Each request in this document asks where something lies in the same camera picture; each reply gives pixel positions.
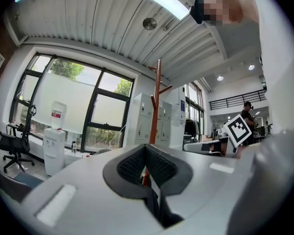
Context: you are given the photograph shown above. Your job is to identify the person's right forearm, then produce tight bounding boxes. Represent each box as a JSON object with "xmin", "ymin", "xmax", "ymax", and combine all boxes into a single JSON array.
[{"xmin": 235, "ymin": 144, "xmax": 247, "ymax": 160}]

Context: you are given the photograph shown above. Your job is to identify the garment rack with dark clothes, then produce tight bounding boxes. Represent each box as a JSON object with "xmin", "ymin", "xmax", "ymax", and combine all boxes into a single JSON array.
[{"xmin": 183, "ymin": 116, "xmax": 202, "ymax": 142}]

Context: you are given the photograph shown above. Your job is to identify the wooden coat stand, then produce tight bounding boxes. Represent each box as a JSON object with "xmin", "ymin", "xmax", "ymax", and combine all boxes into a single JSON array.
[{"xmin": 140, "ymin": 59, "xmax": 173, "ymax": 188}]

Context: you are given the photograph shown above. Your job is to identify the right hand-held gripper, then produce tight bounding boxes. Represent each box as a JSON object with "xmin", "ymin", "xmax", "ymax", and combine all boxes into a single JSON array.
[{"xmin": 183, "ymin": 114, "xmax": 252, "ymax": 157}]

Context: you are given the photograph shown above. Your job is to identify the black window frame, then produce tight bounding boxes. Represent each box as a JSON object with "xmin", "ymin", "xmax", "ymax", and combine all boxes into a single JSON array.
[{"xmin": 8, "ymin": 53, "xmax": 134, "ymax": 154}]

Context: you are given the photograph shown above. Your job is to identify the large clear water bottle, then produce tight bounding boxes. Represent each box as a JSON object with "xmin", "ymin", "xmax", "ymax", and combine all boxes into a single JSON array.
[{"xmin": 49, "ymin": 101, "xmax": 68, "ymax": 131}]

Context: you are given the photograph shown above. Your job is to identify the standing floor fan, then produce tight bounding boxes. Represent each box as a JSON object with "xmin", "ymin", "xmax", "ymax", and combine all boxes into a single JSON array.
[{"xmin": 210, "ymin": 123, "xmax": 221, "ymax": 140}]

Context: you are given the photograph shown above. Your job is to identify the black office chair with headrest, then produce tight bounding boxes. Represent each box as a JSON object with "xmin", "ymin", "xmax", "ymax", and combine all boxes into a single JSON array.
[{"xmin": 0, "ymin": 104, "xmax": 38, "ymax": 174}]

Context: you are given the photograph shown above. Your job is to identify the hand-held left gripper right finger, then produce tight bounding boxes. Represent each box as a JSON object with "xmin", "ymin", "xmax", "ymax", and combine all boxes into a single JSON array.
[{"xmin": 146, "ymin": 144, "xmax": 256, "ymax": 235}]

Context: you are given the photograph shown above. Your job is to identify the grey metal lockers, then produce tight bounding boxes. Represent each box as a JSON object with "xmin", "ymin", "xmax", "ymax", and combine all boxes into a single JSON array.
[{"xmin": 134, "ymin": 93, "xmax": 173, "ymax": 148}]

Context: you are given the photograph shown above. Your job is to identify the person's white shirt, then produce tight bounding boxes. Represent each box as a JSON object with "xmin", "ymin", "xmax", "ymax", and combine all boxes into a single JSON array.
[{"xmin": 246, "ymin": 0, "xmax": 294, "ymax": 133}]

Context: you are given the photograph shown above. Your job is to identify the person's head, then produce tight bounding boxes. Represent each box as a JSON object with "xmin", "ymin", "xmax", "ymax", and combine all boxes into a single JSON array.
[{"xmin": 189, "ymin": 0, "xmax": 261, "ymax": 25}]

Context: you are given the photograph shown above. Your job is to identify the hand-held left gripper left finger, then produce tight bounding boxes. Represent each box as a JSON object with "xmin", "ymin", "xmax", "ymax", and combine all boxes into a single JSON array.
[{"xmin": 16, "ymin": 143, "xmax": 166, "ymax": 235}]

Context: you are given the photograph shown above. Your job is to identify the round ceiling fixture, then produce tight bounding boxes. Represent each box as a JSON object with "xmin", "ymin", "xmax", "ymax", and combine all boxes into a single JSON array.
[{"xmin": 142, "ymin": 17, "xmax": 158, "ymax": 31}]

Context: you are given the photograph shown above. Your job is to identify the white water dispenser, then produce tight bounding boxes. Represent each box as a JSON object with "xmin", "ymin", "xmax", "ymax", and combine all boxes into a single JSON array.
[{"xmin": 43, "ymin": 127, "xmax": 67, "ymax": 177}]

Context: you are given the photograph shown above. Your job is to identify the black railing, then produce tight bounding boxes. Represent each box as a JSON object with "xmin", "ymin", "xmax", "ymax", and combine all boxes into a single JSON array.
[{"xmin": 208, "ymin": 89, "xmax": 268, "ymax": 111}]

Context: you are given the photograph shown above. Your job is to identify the blue padded chair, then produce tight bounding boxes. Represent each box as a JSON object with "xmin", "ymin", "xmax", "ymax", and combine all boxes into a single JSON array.
[{"xmin": 0, "ymin": 156, "xmax": 45, "ymax": 204}]

